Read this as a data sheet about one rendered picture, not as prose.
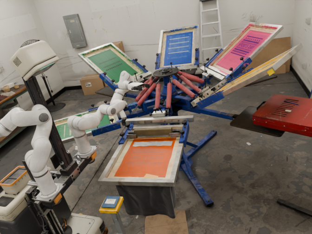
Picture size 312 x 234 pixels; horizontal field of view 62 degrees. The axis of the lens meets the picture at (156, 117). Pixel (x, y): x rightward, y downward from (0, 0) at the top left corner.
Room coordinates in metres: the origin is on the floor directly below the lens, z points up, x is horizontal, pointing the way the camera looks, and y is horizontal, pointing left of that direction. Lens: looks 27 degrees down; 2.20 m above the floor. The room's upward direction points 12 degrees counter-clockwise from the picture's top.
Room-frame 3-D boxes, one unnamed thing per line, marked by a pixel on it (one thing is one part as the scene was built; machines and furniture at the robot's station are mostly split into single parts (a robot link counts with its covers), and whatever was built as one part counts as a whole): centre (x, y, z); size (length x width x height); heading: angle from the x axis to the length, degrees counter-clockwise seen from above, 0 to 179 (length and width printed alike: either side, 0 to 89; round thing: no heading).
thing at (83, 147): (1.76, 0.61, 1.21); 0.16 x 0.13 x 0.15; 66
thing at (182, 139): (1.97, -0.22, 0.98); 0.30 x 0.05 x 0.07; 162
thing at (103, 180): (1.83, 0.12, 0.97); 0.79 x 0.58 x 0.04; 162
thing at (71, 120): (1.75, 0.59, 1.37); 0.13 x 0.10 x 0.16; 46
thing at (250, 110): (2.33, -0.66, 0.91); 1.34 x 0.40 x 0.08; 42
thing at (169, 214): (1.55, 0.21, 0.74); 0.45 x 0.03 x 0.43; 72
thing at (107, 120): (2.65, 0.68, 1.05); 1.08 x 0.61 x 0.23; 102
